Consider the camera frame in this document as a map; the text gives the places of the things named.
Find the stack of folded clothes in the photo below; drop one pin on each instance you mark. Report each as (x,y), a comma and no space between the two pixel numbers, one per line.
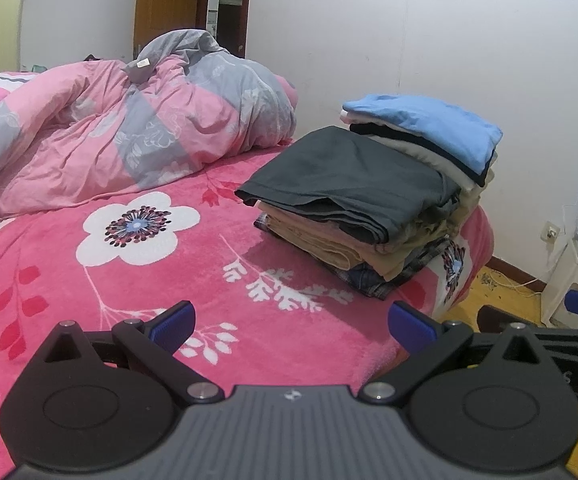
(469,185)

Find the pink floral blanket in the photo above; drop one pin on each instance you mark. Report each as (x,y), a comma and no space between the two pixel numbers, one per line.
(119,270)

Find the white wall socket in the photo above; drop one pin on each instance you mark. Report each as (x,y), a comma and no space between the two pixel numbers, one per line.
(550,233)

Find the wooden door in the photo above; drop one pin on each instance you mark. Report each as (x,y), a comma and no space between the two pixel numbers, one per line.
(169,5)

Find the light blue folded shirt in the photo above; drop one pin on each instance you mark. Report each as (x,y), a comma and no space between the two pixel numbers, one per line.
(434,125)

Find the white water dispenser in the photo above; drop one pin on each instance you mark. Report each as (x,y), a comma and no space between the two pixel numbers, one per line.
(574,285)

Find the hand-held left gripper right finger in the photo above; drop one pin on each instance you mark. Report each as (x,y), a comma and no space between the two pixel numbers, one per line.
(411,327)

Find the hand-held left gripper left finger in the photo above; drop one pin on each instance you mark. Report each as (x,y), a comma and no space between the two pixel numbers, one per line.
(174,325)

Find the dark grey pants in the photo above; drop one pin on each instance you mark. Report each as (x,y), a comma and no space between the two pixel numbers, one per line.
(349,175)

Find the pink and grey quilt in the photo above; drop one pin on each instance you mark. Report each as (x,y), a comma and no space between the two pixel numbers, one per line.
(119,130)

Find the tan folded pants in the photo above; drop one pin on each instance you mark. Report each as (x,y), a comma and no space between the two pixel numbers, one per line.
(319,240)

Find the black folded garment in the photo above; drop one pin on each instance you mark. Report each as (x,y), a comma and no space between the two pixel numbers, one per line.
(419,142)

